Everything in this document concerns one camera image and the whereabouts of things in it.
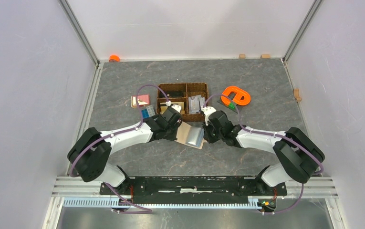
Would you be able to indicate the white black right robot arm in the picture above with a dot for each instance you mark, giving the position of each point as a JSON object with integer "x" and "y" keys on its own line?
{"x": 299, "y": 157}

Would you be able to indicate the wooden block left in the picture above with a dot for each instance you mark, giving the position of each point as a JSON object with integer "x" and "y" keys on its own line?
{"x": 242, "y": 56}

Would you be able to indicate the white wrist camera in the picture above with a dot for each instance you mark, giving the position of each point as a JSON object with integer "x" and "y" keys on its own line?
{"x": 207, "y": 111}
{"x": 178, "y": 106}

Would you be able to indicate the silver cards in basket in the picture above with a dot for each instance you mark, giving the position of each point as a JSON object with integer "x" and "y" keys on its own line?
{"x": 195, "y": 104}

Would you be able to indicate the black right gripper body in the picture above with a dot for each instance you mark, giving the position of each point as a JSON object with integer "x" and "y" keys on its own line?
{"x": 212, "y": 134}

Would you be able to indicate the wooden block right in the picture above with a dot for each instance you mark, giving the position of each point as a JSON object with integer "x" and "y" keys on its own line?
{"x": 265, "y": 56}

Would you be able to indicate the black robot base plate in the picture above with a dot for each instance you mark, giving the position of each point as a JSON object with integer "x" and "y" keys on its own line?
{"x": 197, "y": 189}

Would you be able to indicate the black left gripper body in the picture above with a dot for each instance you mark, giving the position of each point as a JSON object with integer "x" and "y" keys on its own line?
{"x": 172, "y": 131}

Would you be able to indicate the curved wooden piece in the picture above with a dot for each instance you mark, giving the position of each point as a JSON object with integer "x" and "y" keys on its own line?
{"x": 296, "y": 94}

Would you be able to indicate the orange round cap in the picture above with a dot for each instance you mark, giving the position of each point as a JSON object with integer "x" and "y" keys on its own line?
{"x": 114, "y": 58}

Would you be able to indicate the black cards in basket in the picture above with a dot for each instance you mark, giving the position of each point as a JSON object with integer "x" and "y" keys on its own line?
{"x": 175, "y": 94}

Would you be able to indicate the aluminium frame rail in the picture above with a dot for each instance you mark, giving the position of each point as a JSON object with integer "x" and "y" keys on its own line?
{"x": 76, "y": 193}

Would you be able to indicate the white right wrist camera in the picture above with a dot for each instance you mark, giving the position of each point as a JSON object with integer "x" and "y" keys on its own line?
{"x": 207, "y": 111}

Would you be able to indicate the wooden block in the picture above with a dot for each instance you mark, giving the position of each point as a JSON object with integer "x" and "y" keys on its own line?
{"x": 265, "y": 56}
{"x": 242, "y": 56}

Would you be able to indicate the blue toy brick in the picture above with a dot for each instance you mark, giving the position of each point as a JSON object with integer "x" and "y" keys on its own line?
{"x": 148, "y": 111}

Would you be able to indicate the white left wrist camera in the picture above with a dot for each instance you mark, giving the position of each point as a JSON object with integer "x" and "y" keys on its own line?
{"x": 178, "y": 106}

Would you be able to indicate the brown woven divided basket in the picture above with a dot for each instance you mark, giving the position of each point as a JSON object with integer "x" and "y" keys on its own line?
{"x": 189, "y": 89}

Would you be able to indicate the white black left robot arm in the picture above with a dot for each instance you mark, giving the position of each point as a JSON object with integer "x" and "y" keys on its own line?
{"x": 89, "y": 155}

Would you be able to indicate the beige leather card holder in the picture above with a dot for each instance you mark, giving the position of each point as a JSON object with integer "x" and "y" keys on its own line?
{"x": 190, "y": 136}

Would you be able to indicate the playing card box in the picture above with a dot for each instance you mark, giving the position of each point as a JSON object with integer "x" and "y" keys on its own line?
{"x": 141, "y": 100}

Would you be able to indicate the green toy brick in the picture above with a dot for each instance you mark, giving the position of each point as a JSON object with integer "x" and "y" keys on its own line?
{"x": 232, "y": 106}

